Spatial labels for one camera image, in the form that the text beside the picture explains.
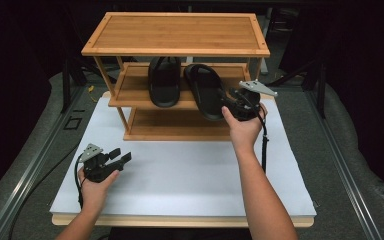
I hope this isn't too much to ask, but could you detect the white table cover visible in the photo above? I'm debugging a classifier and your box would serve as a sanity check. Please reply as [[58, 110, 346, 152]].
[[49, 96, 318, 218]]

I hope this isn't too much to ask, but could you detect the black slipper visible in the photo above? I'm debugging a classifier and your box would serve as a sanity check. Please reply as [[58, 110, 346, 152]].
[[183, 63, 235, 122], [147, 56, 182, 108]]

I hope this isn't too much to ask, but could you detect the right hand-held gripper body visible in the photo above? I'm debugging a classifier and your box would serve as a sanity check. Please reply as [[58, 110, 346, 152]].
[[229, 79, 279, 122]]

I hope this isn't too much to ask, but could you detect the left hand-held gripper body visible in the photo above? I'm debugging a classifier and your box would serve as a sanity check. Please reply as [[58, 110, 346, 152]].
[[79, 143, 118, 184]]

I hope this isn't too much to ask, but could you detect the three-tier wooden shoe rack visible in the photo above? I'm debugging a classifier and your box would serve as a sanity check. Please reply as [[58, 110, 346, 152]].
[[81, 11, 271, 142]]

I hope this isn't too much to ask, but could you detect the aluminium floor rail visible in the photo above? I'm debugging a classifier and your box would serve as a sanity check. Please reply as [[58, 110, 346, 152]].
[[304, 89, 384, 240], [0, 87, 85, 240]]

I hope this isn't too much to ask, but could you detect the black metal stand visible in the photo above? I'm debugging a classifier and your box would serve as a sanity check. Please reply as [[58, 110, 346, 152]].
[[61, 59, 73, 114]]

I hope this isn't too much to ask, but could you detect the person's right hand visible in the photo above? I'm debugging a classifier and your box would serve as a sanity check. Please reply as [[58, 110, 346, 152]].
[[222, 103, 268, 153]]

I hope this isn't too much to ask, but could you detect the left hand-held gripper cable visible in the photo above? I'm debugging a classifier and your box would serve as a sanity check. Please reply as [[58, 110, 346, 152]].
[[74, 153, 87, 209]]

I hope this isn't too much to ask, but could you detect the right hand-held gripper cable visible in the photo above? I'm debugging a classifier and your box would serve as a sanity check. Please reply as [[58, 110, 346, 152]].
[[259, 111, 270, 174]]

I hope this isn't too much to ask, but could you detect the hand-held gripper cable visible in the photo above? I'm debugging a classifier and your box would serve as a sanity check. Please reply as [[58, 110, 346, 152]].
[[74, 153, 87, 209], [259, 111, 270, 174]]

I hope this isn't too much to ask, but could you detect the person's left hand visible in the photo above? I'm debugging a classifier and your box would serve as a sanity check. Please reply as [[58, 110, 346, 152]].
[[78, 168, 121, 214]]

